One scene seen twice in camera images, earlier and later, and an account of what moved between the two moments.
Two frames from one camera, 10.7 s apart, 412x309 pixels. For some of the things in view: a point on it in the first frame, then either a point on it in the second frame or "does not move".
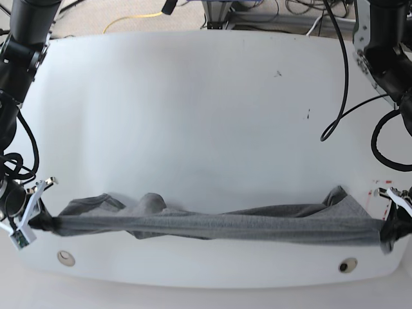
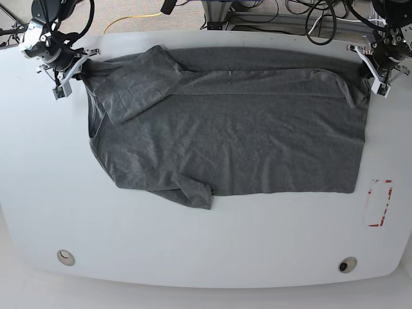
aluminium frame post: [215, 11] does not move
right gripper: [398, 223] -> [385, 53]
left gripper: [19, 205] -> [62, 60]
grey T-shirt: [340, 218] -> [190, 123]
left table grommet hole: [65, 258] does not move
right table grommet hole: [347, 265] does not move
